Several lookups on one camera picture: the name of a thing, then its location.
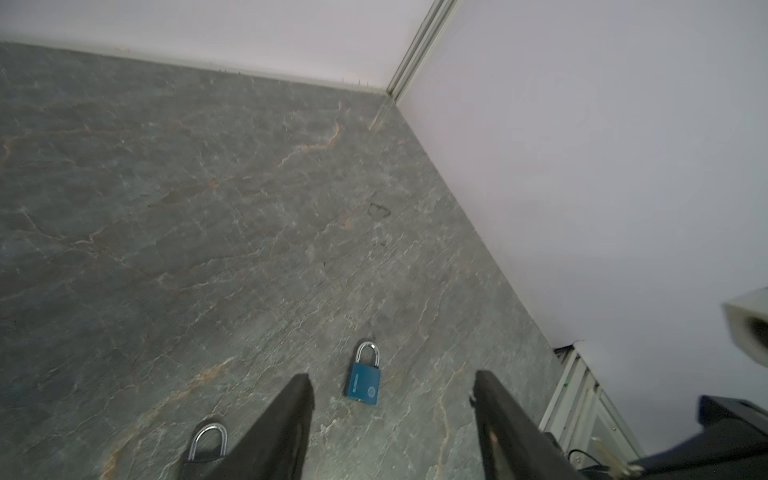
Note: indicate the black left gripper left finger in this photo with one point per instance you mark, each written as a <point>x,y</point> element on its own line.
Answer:
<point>275,446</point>

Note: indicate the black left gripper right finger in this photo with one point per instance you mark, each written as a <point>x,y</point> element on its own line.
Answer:
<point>511,445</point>

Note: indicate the dark grey padlock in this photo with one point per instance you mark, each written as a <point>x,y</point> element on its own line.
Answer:
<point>207,448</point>

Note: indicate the blue padlock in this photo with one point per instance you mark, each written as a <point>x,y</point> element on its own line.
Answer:
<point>364,378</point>

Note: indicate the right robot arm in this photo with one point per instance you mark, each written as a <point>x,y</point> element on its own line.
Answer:
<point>731,445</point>

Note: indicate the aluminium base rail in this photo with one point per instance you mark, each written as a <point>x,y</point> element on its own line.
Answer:
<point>582,421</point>

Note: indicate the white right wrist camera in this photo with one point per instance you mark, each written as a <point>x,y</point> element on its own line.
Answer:
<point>746,318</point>

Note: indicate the aluminium enclosure frame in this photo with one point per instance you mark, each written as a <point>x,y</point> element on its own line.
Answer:
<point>429,32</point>

